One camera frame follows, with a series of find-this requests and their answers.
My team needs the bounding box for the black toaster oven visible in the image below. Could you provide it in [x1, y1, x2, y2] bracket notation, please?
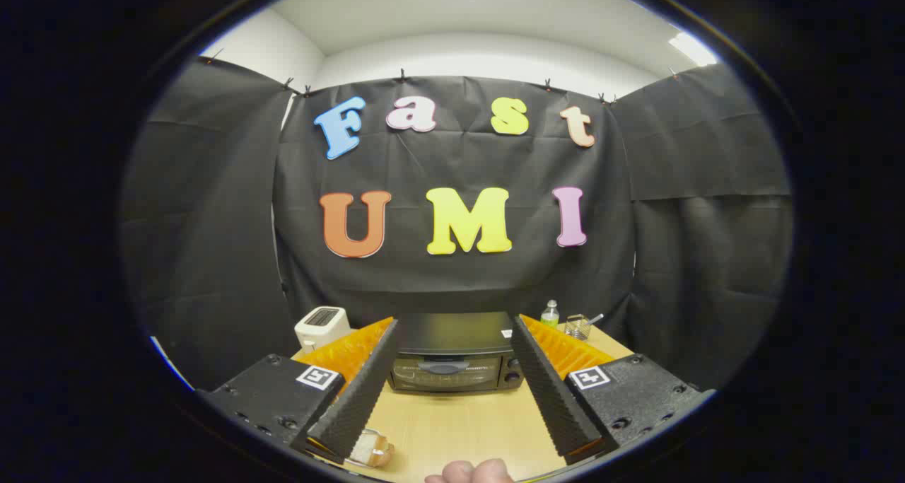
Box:
[387, 311, 526, 395]

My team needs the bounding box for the ceiling light panel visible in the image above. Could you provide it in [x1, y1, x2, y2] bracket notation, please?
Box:
[668, 32, 719, 67]

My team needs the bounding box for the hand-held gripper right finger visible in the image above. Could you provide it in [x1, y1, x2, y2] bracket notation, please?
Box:
[509, 313, 716, 466]

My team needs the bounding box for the white pop-up toaster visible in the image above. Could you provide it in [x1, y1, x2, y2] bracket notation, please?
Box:
[294, 305, 352, 354]

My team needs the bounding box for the white bread sandwich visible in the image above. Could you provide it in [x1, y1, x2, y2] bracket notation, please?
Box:
[346, 429, 395, 468]

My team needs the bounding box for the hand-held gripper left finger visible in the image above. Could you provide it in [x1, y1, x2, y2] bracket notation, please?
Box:
[197, 317, 401, 465]

